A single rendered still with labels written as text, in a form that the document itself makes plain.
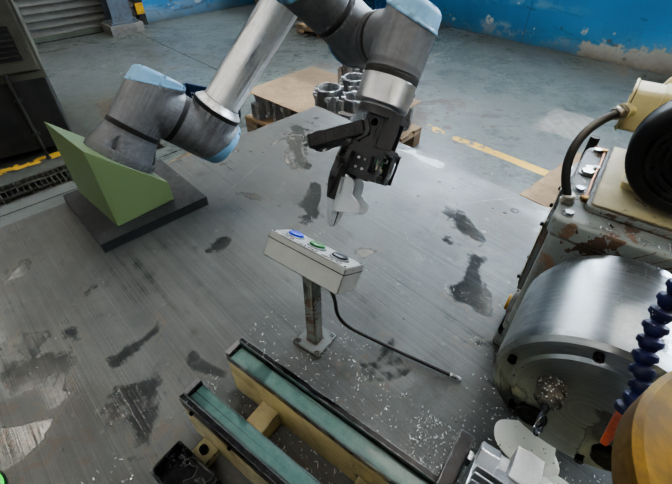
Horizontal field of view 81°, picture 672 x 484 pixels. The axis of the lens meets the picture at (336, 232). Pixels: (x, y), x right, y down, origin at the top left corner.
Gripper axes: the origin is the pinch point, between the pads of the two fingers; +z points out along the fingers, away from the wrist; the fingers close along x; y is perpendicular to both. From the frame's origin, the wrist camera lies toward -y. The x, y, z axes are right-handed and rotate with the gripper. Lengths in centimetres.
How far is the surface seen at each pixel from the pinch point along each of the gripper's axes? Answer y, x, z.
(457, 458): 34.0, -12.3, 18.2
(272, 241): -7.9, -3.6, 7.9
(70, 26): -613, 242, -42
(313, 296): 0.5, 2.7, 16.0
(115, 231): -66, 6, 30
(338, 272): 6.7, -3.6, 7.2
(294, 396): 8.6, -7.6, 28.6
